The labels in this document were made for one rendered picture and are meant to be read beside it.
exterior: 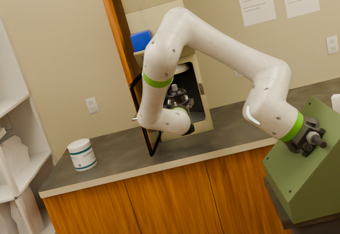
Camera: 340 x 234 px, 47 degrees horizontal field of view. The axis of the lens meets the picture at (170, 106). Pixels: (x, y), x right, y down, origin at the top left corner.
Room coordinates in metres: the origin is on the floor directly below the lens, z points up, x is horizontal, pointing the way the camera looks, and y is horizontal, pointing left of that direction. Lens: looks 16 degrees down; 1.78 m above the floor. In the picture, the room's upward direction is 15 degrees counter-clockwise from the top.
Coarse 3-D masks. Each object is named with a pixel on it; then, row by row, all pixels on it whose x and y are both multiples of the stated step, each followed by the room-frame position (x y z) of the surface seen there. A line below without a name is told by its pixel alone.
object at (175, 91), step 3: (174, 84) 1.99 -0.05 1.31; (174, 87) 1.97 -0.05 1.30; (177, 87) 1.98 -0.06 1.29; (171, 90) 2.00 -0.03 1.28; (174, 90) 1.97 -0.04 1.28; (177, 90) 1.97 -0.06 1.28; (180, 90) 1.95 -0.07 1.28; (183, 90) 1.97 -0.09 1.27; (168, 93) 1.97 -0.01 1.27; (171, 93) 1.95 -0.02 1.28; (174, 93) 1.94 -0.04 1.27; (177, 93) 1.94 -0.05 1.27; (180, 93) 1.94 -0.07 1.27
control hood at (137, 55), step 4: (184, 48) 2.09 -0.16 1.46; (188, 48) 2.09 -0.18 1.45; (192, 48) 2.10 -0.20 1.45; (136, 52) 2.08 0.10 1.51; (140, 52) 2.07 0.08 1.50; (184, 52) 2.11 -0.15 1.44; (188, 52) 2.12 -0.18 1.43; (192, 52) 2.12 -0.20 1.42; (136, 56) 2.09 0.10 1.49; (140, 56) 2.09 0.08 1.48; (180, 56) 2.14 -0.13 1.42; (140, 60) 2.12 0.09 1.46; (140, 64) 2.14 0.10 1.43
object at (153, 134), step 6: (138, 84) 2.01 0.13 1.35; (138, 90) 1.98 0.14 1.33; (132, 96) 1.87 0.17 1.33; (138, 96) 1.95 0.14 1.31; (138, 102) 1.92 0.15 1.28; (144, 132) 1.87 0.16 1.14; (150, 132) 1.97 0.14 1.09; (156, 132) 2.08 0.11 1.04; (150, 138) 1.94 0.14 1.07; (156, 138) 2.05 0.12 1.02; (150, 156) 1.88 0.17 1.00
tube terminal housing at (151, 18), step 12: (180, 0) 2.16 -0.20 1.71; (132, 12) 2.19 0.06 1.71; (144, 12) 2.18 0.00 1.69; (156, 12) 2.17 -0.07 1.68; (132, 24) 2.19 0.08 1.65; (144, 24) 2.18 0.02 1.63; (156, 24) 2.18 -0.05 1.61; (180, 60) 2.17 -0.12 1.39; (192, 60) 2.16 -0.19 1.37; (204, 96) 2.16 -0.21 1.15; (204, 108) 2.16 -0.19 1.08; (204, 120) 2.16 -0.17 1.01
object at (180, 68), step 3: (183, 63) 2.23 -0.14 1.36; (186, 63) 2.26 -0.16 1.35; (177, 66) 2.20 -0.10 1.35; (180, 66) 2.20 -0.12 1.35; (183, 66) 2.21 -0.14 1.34; (186, 66) 2.23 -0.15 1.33; (177, 69) 2.19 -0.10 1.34; (180, 69) 2.19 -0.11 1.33; (183, 69) 2.20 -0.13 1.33; (186, 69) 2.21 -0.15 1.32; (177, 72) 2.19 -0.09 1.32; (180, 72) 2.19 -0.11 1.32
